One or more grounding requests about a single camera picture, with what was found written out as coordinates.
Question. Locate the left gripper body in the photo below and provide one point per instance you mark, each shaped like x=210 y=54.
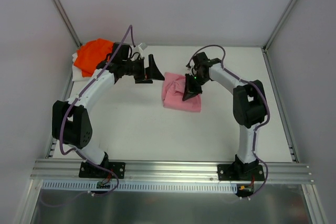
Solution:
x=144 y=69

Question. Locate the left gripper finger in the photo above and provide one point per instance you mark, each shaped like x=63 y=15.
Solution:
x=152 y=72
x=143 y=81

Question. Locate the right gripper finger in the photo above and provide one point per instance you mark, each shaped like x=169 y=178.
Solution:
x=190 y=89
x=197 y=88

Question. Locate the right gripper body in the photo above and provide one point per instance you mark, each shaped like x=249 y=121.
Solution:
x=193 y=83

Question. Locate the pink t shirt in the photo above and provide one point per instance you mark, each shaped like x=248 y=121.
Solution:
x=172 y=94

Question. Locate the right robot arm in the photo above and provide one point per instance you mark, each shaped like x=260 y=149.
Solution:
x=250 y=110

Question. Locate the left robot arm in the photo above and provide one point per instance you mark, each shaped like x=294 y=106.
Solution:
x=71 y=124

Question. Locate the orange t shirt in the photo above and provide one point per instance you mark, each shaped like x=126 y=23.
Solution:
x=90 y=55

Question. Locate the white t shirt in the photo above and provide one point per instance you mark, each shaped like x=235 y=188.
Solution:
x=77 y=73

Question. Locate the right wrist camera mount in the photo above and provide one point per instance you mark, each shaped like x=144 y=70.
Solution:
x=191 y=70

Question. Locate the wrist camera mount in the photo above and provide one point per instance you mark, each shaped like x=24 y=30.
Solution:
x=139 y=51
x=191 y=70

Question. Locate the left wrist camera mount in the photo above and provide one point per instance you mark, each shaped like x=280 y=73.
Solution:
x=139 y=51

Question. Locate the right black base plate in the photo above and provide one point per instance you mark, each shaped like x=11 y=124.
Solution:
x=227 y=172

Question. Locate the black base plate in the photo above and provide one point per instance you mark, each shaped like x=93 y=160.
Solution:
x=227 y=172
x=88 y=170

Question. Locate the right aluminium side rail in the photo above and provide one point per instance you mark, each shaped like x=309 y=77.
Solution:
x=284 y=120

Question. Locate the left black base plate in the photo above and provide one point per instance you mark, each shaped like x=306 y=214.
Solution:
x=88 y=170

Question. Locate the white slotted cable duct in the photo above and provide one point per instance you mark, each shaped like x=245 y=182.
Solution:
x=77 y=185

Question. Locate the left aluminium corner post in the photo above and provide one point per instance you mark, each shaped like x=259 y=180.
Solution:
x=65 y=19

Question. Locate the aluminium corner post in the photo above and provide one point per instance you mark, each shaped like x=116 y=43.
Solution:
x=65 y=19
x=285 y=14

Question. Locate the aluminium front rail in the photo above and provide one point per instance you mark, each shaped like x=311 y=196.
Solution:
x=160 y=171

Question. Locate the right aluminium corner post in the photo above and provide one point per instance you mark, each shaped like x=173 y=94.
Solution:
x=285 y=14

